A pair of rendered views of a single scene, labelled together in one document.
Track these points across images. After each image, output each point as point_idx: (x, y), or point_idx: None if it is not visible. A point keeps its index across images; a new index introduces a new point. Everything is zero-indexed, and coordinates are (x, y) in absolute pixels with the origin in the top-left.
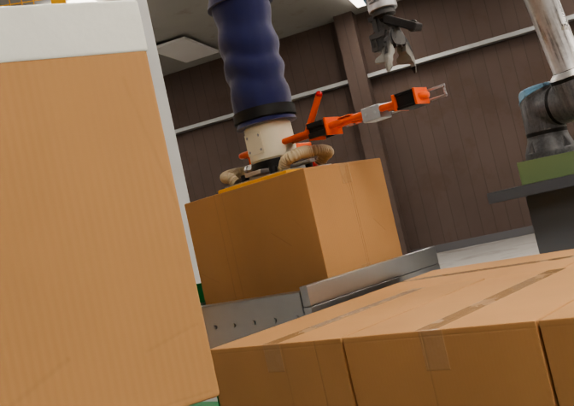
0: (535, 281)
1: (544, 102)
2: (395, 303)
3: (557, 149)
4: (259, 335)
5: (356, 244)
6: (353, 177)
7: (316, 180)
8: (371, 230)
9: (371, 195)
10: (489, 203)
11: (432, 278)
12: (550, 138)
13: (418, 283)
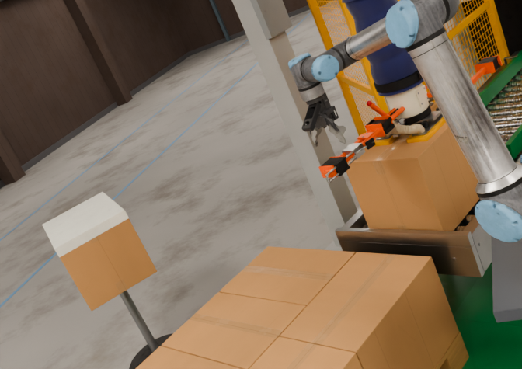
0: (248, 331)
1: None
2: (285, 283)
3: None
4: (276, 252)
5: (391, 213)
6: (387, 170)
7: (353, 171)
8: (406, 207)
9: (405, 184)
10: None
11: (370, 271)
12: None
13: (357, 269)
